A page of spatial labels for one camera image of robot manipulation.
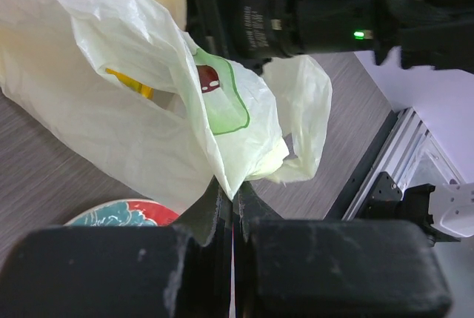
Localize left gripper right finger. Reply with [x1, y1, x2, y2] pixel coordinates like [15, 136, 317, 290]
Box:
[233, 183, 453, 317]

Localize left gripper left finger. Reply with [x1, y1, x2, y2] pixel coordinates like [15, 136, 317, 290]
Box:
[1, 180, 232, 317]

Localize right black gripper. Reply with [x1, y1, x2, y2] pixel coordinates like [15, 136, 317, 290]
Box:
[186, 0, 306, 73]

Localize fake yellow bananas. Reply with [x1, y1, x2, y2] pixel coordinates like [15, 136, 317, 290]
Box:
[105, 68, 154, 100]

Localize pale yellow plastic bag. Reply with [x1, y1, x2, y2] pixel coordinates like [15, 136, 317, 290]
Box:
[1, 0, 332, 212]

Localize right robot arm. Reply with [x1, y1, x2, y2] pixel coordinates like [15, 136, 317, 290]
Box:
[186, 0, 473, 74]

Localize red and teal plate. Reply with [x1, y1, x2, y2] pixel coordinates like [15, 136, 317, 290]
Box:
[66, 199, 178, 227]

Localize aluminium frame rail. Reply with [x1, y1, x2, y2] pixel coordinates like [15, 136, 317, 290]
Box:
[342, 108, 466, 220]

